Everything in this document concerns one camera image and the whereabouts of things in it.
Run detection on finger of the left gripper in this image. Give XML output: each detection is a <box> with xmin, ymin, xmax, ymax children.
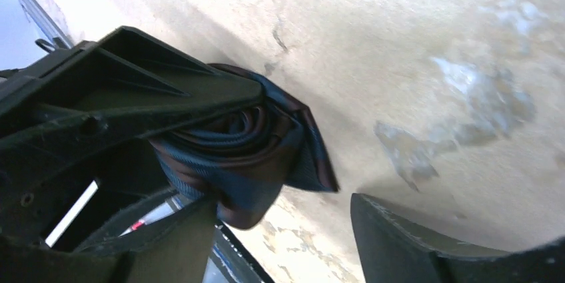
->
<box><xmin>1</xmin><ymin>27</ymin><xmax>263</xmax><ymax>193</ymax></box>

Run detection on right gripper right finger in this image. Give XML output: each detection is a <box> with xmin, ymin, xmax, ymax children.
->
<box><xmin>350</xmin><ymin>193</ymin><xmax>564</xmax><ymax>282</ymax></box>

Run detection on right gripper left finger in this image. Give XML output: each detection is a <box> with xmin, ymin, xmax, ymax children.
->
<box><xmin>1</xmin><ymin>196</ymin><xmax>216</xmax><ymax>282</ymax></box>

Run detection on dark navy striped tie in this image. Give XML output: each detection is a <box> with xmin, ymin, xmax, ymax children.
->
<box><xmin>150</xmin><ymin>63</ymin><xmax>339</xmax><ymax>230</ymax></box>

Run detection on black mounting base rail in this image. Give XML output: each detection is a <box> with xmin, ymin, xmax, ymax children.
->
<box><xmin>119</xmin><ymin>197</ymin><xmax>275</xmax><ymax>283</ymax></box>

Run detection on aluminium frame rail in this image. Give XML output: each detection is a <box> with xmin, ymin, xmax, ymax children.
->
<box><xmin>18</xmin><ymin>0</ymin><xmax>75</xmax><ymax>53</ymax></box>

